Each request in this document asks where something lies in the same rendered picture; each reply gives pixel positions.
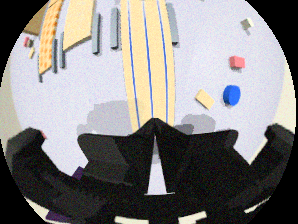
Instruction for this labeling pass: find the blue round button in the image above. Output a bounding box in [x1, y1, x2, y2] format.
[223, 85, 241, 105]

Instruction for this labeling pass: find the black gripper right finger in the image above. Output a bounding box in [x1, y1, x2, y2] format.
[154, 119, 239, 193]

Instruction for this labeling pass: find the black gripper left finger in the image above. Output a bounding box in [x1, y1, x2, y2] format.
[77, 119, 156, 194]

